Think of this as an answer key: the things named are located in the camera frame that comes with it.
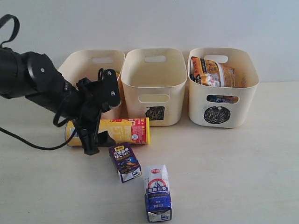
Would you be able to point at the cream bin with circle mark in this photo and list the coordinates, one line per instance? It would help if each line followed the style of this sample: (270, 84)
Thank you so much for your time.
(223, 115)

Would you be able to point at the orange snack bag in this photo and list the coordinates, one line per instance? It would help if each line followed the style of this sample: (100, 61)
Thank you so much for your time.
(211, 73)

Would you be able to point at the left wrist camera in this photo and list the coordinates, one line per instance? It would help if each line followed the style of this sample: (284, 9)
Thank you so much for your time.
(109, 89)

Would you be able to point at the white blue milk carton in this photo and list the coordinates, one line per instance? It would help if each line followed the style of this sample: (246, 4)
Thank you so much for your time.
(158, 204)

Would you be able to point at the pink Lay's chips can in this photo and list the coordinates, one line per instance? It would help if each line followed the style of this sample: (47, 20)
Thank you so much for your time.
(117, 76)

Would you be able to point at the blue black snack bag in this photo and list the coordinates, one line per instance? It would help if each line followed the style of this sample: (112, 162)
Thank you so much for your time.
(211, 98)

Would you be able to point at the yellow chips can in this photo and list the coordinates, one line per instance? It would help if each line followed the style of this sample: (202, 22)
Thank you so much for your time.
(133, 131)

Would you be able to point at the cream bin with triangle mark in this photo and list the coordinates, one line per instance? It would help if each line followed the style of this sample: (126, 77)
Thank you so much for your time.
(86, 63)

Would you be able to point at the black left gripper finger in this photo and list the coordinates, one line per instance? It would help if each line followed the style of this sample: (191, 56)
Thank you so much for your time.
(105, 140)
(89, 142)

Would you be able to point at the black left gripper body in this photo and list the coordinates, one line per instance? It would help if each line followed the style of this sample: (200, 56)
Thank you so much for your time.
(89, 113)

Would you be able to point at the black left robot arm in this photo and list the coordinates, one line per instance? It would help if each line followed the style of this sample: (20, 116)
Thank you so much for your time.
(34, 76)

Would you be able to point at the cream bin with square mark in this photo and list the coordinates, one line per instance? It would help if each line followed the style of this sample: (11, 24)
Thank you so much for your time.
(154, 84)

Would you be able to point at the purple juice carton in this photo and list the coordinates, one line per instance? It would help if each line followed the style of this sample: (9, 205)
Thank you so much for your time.
(125, 162)

